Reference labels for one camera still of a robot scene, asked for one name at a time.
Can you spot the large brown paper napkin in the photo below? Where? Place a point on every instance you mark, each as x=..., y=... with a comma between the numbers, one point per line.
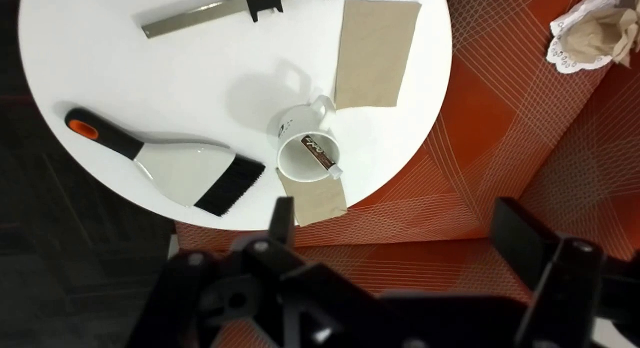
x=375, y=53

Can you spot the brown marker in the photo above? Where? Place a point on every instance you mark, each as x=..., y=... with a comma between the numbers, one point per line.
x=321, y=156

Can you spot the white mug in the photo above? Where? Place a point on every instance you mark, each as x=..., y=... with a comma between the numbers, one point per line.
x=307, y=143

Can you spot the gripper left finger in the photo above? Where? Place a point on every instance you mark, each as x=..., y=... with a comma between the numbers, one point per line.
x=260, y=283

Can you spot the black and white hand brush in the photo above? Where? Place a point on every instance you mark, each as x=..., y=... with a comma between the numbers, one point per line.
x=165, y=161

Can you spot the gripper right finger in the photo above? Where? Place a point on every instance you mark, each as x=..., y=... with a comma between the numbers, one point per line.
x=560, y=273

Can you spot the metal bar with black clips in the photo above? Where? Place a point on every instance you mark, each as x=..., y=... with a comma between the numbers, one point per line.
x=220, y=9

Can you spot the orange patterned seat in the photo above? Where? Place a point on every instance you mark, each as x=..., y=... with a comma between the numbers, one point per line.
x=500, y=158

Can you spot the small brown paper napkin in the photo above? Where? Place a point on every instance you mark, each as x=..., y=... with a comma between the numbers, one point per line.
x=316, y=198

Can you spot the crumpled paper with white doily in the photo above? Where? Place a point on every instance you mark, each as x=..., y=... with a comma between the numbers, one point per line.
x=595, y=33

